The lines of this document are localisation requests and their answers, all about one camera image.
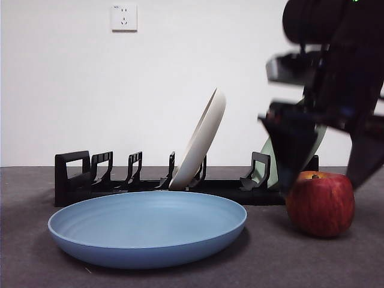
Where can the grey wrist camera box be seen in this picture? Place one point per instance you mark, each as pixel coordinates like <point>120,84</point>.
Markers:
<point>274,69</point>

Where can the cream round plate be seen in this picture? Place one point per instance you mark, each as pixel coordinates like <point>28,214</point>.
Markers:
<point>201,144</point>

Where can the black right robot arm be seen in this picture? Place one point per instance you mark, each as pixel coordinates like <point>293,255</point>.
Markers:
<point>312,21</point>

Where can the blue round plate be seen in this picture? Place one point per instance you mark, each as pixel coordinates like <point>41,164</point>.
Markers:
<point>144,228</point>

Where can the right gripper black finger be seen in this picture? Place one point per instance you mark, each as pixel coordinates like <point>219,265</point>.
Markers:
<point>364,156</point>
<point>288,150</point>

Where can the red apple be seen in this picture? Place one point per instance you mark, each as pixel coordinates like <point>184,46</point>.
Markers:
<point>321,207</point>

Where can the black plate rack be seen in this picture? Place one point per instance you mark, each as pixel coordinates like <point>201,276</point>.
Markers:
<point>75,192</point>

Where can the green round plate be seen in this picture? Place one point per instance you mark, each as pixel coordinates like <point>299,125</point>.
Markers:
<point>273,175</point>

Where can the white wall socket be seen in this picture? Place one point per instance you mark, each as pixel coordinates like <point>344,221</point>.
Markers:
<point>124,18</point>

